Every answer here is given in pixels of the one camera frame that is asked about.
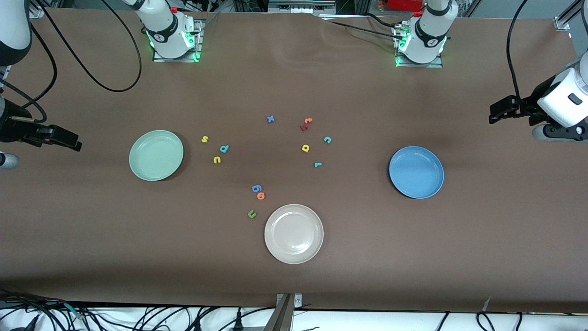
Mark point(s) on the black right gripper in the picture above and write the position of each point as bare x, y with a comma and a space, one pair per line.
14, 125

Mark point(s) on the pale green plate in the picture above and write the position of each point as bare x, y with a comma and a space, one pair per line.
156, 155

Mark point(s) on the white tape tag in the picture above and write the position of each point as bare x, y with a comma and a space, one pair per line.
487, 303

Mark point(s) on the grey metal device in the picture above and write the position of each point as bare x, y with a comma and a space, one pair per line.
301, 7

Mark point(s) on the red box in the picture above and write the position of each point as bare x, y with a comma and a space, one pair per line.
404, 4

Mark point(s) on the metal table edge bracket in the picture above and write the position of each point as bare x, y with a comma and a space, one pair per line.
287, 303

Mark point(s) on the beige plate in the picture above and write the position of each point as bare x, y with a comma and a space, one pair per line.
294, 234

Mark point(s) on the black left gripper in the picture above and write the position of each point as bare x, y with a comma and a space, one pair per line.
533, 106

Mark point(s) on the aluminium frame corner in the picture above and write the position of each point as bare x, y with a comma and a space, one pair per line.
562, 23

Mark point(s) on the blue plate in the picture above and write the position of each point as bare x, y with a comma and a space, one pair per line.
416, 173

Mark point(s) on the teal foam letter p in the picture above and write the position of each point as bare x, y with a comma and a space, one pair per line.
224, 148

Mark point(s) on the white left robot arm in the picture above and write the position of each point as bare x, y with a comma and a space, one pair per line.
427, 41

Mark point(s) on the aluminium frame rail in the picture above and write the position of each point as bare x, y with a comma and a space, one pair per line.
39, 14

